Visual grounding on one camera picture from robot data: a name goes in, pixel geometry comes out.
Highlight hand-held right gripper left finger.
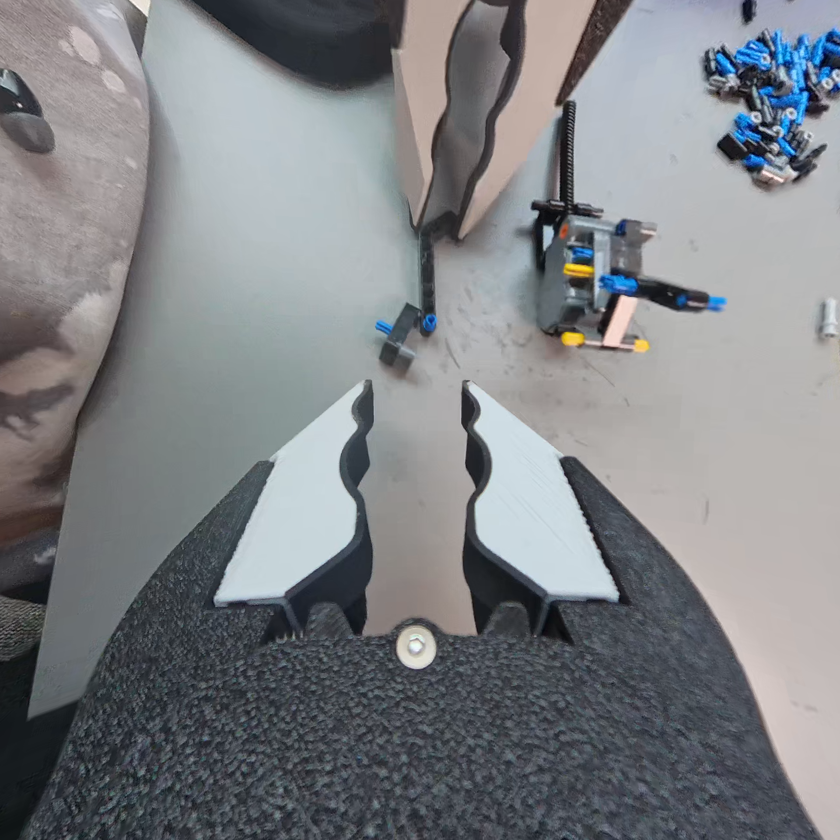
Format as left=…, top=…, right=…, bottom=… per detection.
left=214, top=379, right=375, bottom=636

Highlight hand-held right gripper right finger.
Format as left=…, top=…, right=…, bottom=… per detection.
left=461, top=379, right=620, bottom=636

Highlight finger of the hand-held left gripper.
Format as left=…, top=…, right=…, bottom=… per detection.
left=453, top=0, right=599, bottom=240
left=392, top=0, right=475, bottom=229

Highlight black beam assembly blue pins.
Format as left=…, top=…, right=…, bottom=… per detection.
left=375, top=215, right=439, bottom=367

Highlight grey desk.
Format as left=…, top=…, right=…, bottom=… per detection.
left=29, top=0, right=840, bottom=840

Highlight pile of blue black pins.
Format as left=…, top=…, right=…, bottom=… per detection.
left=703, top=28, right=840, bottom=190

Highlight grey toy brick assembly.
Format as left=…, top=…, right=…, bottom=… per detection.
left=530, top=100, right=728, bottom=354

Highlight grey printed sweater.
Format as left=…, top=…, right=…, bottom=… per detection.
left=0, top=0, right=152, bottom=592

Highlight black glossy object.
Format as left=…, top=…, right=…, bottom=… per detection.
left=0, top=68, right=56, bottom=154

